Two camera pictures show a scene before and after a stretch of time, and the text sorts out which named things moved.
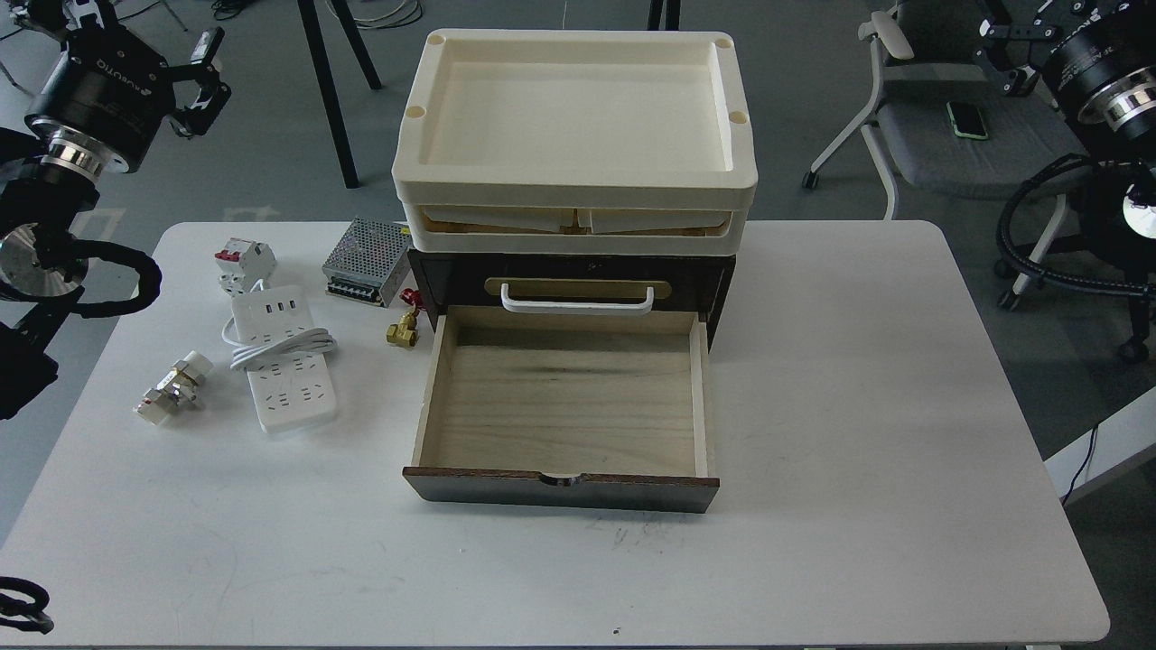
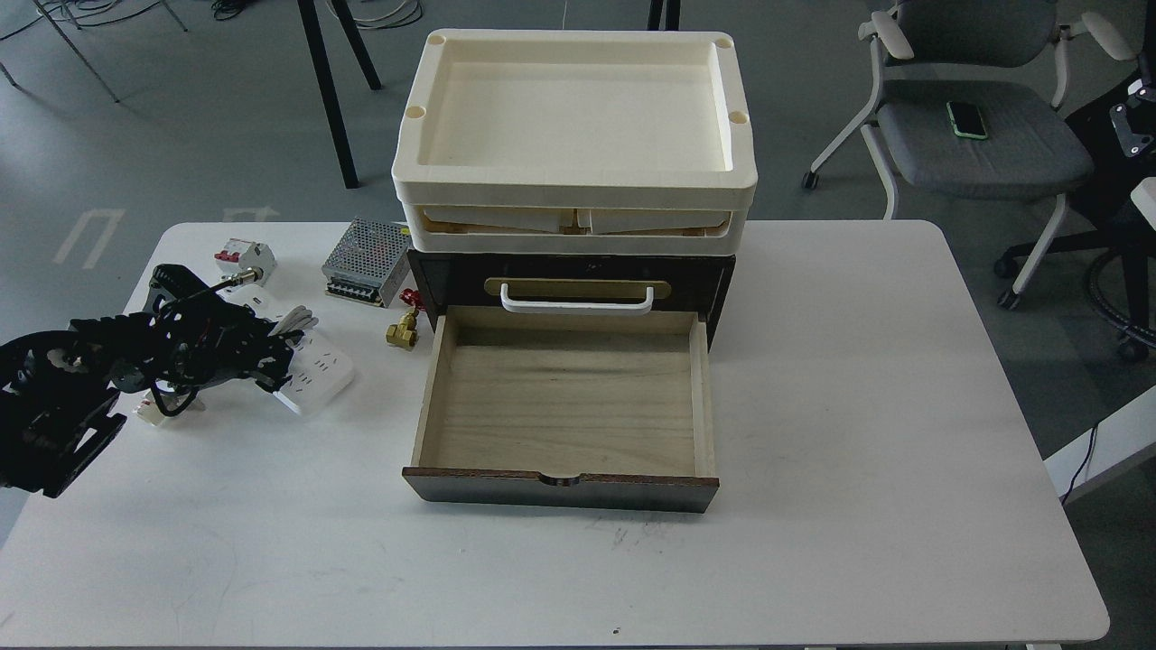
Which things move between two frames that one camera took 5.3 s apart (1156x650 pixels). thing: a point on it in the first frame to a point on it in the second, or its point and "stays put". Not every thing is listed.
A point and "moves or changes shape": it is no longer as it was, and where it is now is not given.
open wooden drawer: (569, 408) stays put
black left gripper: (109, 92) to (189, 339)
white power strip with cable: (276, 342) moves or changes shape
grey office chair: (943, 121) stays put
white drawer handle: (599, 309) stays put
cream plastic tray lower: (574, 228) stays put
